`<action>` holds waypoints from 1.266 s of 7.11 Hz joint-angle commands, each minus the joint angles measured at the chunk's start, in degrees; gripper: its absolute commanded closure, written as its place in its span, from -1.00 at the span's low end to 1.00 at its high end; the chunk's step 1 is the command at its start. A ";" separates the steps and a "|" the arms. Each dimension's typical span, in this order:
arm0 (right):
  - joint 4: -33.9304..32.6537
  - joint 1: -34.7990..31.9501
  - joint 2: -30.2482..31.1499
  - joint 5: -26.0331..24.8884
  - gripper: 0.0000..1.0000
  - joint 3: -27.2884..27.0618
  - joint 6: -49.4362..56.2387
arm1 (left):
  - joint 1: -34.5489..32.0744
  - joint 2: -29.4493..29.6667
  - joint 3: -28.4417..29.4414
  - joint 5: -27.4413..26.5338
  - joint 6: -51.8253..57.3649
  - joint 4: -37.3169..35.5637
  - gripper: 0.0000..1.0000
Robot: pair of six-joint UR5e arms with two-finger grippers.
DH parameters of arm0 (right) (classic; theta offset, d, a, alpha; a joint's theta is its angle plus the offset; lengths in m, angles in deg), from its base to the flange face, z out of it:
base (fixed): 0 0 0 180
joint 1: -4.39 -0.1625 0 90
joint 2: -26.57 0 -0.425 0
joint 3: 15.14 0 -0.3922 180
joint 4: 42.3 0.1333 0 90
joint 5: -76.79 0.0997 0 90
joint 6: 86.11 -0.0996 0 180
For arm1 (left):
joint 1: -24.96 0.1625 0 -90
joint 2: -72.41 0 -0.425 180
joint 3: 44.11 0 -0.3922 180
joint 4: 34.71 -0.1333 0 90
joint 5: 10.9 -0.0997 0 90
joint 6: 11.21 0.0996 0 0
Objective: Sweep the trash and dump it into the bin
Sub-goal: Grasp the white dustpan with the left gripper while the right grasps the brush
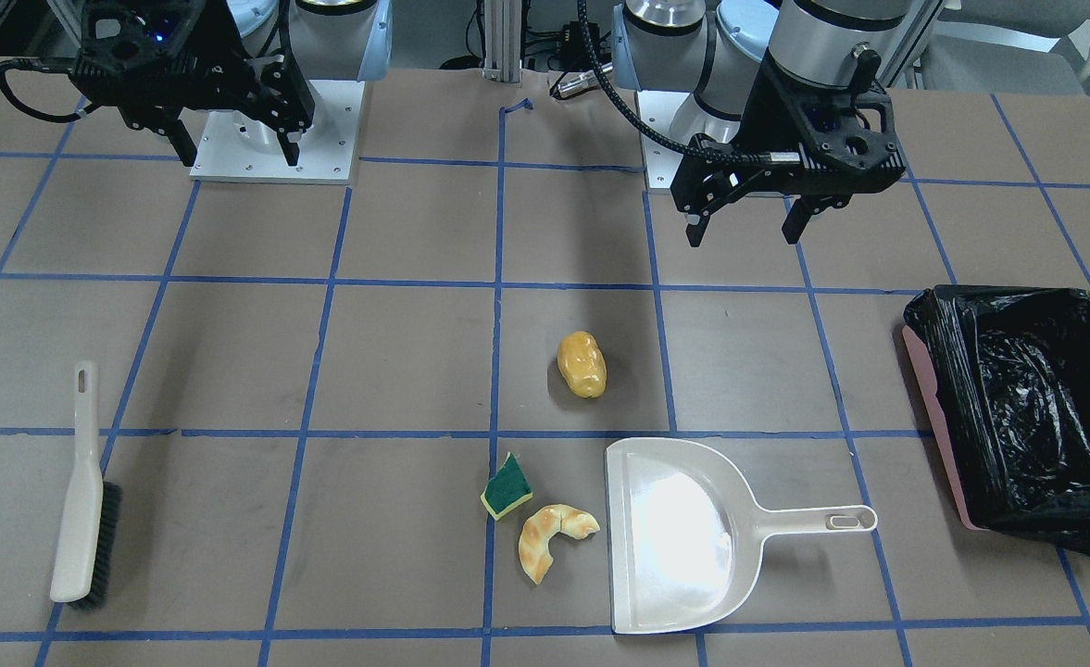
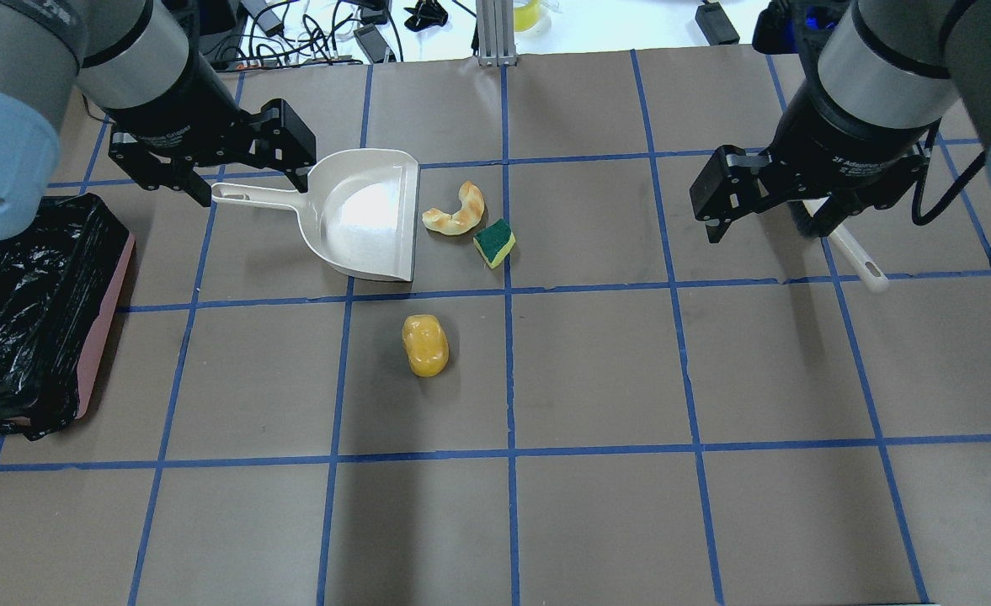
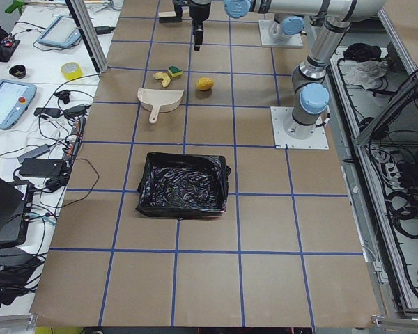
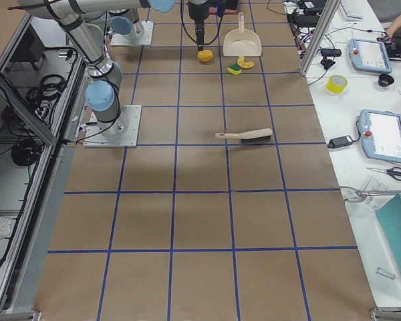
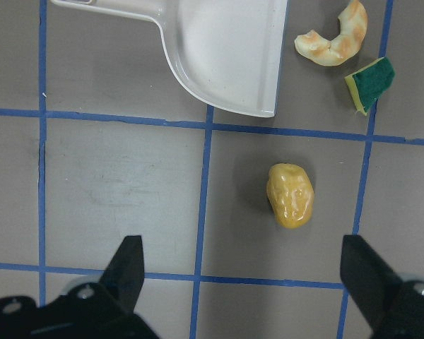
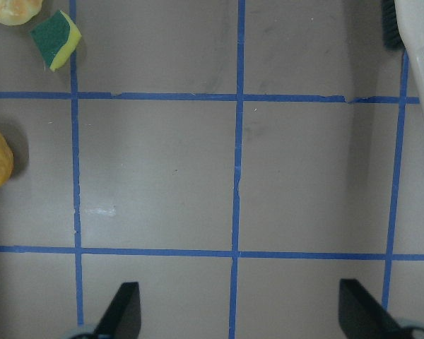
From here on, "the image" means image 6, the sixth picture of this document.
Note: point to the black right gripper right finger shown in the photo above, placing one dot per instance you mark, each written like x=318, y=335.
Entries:
x=360, y=315

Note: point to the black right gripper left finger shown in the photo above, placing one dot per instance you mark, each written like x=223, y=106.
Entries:
x=122, y=319

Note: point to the green yellow sponge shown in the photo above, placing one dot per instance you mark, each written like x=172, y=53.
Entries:
x=56, y=39

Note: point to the white hand brush black bristles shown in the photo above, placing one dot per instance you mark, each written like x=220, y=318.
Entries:
x=403, y=27

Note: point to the braided bread roll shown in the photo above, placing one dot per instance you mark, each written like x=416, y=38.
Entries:
x=18, y=12

